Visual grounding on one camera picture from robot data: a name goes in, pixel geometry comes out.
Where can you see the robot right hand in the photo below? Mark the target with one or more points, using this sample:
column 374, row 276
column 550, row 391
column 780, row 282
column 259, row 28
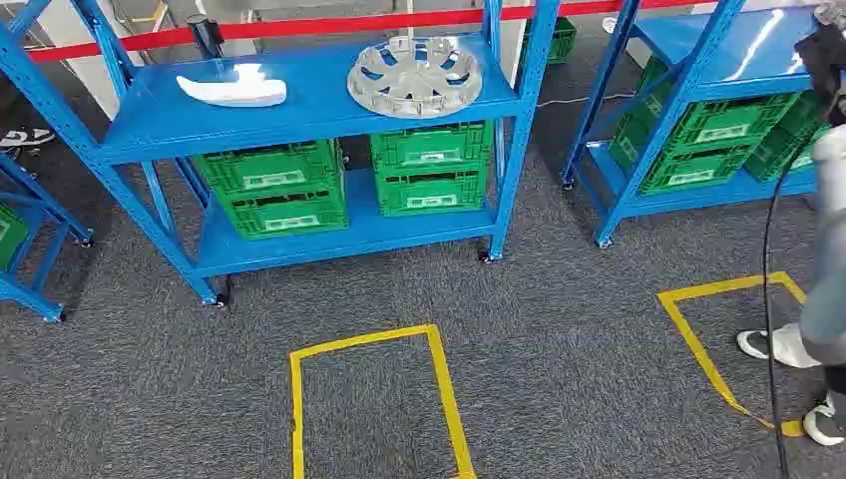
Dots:
column 826, row 66

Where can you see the silver wheel hubcap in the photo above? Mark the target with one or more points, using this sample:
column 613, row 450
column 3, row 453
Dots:
column 370, row 89

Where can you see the small white round object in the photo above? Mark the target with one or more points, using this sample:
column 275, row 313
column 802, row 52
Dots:
column 609, row 25

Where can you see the red barrier tape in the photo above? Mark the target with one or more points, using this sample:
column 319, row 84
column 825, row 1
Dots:
column 330, row 26

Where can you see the wide blue metal shelf rack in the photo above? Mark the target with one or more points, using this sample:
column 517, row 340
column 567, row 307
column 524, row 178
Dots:
column 297, row 106

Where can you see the white plastic car part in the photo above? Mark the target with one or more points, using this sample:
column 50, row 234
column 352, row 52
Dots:
column 238, row 92

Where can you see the white square pillar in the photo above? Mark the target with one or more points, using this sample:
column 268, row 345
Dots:
column 63, row 23

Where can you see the person's black white shoe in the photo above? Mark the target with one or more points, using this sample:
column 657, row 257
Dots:
column 26, row 137

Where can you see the black barrier post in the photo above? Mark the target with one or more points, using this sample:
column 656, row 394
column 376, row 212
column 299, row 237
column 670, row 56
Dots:
column 205, row 36

